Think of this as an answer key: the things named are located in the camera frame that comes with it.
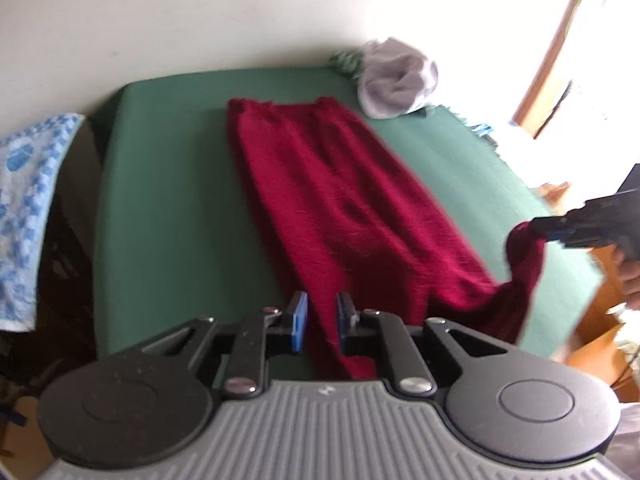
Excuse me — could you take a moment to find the red knit sweater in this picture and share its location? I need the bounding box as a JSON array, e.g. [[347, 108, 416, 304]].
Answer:
[[227, 96, 547, 382]]

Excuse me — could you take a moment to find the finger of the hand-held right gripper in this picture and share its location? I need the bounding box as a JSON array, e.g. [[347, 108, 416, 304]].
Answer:
[[529, 213, 577, 245]]

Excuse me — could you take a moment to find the white crumpled garment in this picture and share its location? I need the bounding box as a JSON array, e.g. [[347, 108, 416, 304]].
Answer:
[[357, 38, 440, 120]]

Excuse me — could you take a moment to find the green table cover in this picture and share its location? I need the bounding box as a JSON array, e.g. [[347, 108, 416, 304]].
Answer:
[[92, 66, 604, 367]]

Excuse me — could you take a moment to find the wooden furniture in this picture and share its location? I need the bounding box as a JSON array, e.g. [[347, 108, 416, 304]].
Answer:
[[540, 180, 640, 403]]

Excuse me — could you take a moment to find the blue patterned towel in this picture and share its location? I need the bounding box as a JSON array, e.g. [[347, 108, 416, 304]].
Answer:
[[0, 112, 87, 334]]

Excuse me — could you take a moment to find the person's right hand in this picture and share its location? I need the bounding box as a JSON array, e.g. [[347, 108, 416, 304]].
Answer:
[[613, 247, 640, 313]]

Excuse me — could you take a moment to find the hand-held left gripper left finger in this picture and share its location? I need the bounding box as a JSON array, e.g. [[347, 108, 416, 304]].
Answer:
[[141, 289, 311, 402]]

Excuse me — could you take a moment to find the blue patterned packet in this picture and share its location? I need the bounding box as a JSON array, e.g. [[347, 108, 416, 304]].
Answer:
[[469, 122, 499, 149]]

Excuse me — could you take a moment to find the wooden window frame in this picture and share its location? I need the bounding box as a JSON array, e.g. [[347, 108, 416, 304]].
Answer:
[[510, 0, 617, 139]]

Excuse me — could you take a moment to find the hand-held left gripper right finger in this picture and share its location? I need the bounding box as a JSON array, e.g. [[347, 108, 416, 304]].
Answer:
[[334, 290, 519, 397]]

